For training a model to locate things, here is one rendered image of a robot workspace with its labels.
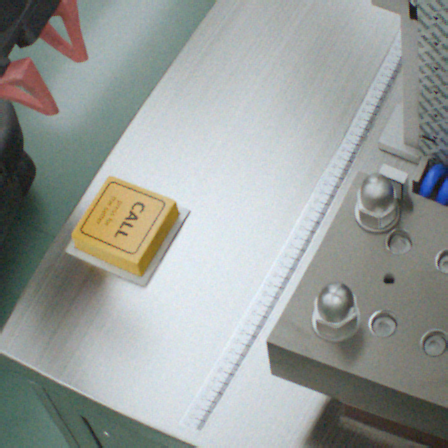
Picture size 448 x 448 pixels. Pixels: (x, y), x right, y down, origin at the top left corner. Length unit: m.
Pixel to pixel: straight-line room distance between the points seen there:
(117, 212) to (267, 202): 0.13
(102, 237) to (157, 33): 1.40
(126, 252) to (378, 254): 0.25
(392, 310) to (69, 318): 0.31
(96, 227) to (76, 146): 1.23
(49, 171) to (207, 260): 1.23
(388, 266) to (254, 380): 0.17
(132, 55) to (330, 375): 1.59
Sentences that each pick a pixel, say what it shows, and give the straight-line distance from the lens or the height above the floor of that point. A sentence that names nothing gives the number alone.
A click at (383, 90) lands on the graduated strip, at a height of 0.90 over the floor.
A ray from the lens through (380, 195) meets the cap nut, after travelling 0.93.
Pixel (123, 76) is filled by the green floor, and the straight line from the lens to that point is 2.41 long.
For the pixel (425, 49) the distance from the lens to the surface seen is 0.89.
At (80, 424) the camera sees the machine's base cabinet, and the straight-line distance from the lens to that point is 1.16.
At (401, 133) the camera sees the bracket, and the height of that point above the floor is 0.91.
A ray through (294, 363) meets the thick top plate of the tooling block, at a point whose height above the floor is 1.01.
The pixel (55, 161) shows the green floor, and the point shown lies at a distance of 2.32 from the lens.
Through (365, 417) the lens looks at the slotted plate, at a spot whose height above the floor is 0.92.
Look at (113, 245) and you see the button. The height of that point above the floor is 0.92.
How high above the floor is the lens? 1.84
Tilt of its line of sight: 57 degrees down
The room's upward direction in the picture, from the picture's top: 11 degrees counter-clockwise
